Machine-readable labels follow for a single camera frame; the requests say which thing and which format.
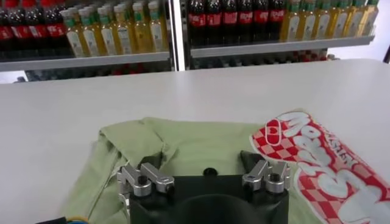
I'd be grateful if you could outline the yellow blue cable bundle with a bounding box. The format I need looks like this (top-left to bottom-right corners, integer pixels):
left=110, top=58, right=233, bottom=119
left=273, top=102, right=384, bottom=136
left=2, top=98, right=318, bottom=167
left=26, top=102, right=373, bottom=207
left=66, top=215, right=90, bottom=224

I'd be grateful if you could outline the yellow juice bottle green label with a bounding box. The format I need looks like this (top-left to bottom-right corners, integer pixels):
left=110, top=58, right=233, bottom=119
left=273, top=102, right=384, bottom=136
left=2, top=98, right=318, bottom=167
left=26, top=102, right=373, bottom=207
left=114, top=5, right=135, bottom=55
left=97, top=6, right=118, bottom=57
left=280, top=0, right=301, bottom=42
left=132, top=2, right=153, bottom=54
left=297, top=0, right=317, bottom=41
left=78, top=8, right=100, bottom=58
left=313, top=0, right=333, bottom=40
left=346, top=0, right=363, bottom=38
left=60, top=9, right=85, bottom=58
left=330, top=0, right=348, bottom=39
left=148, top=1, right=168, bottom=52
left=359, top=0, right=380, bottom=37

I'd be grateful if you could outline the grey shelf unit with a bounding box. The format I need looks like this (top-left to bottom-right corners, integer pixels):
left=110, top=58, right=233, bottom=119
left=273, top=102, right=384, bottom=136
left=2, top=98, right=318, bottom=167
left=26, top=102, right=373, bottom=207
left=0, top=0, right=173, bottom=83
left=182, top=0, right=376, bottom=71

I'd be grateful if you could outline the white vertical light strip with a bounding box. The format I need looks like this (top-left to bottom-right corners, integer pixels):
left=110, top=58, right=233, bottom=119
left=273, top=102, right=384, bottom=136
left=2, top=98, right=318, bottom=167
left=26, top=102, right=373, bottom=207
left=169, top=0, right=187, bottom=72

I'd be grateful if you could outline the light green polo shirt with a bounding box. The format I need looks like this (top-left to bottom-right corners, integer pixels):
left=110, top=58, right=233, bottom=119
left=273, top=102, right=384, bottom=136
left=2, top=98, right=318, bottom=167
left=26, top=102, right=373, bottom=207
left=60, top=109, right=390, bottom=224

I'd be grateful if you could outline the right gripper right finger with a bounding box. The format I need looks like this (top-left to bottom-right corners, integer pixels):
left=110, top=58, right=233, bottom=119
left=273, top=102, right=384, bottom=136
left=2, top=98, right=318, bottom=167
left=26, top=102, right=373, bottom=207
left=240, top=150, right=292, bottom=194

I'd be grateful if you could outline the red capped cola bottle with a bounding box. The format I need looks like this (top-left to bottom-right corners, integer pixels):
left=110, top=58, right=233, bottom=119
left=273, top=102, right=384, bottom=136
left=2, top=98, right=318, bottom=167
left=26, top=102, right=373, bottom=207
left=29, top=0, right=48, bottom=51
left=0, top=0, right=13, bottom=51
left=252, top=0, right=269, bottom=43
left=205, top=0, right=222, bottom=46
left=221, top=0, right=238, bottom=45
left=268, top=0, right=286, bottom=43
left=237, top=0, right=254, bottom=44
left=12, top=0, right=30, bottom=51
left=47, top=0, right=66, bottom=51
left=188, top=0, right=207, bottom=46

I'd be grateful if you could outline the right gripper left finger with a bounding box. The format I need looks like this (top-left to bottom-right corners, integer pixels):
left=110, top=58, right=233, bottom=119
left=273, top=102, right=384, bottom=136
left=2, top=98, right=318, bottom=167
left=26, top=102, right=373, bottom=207
left=117, top=153, right=176, bottom=197

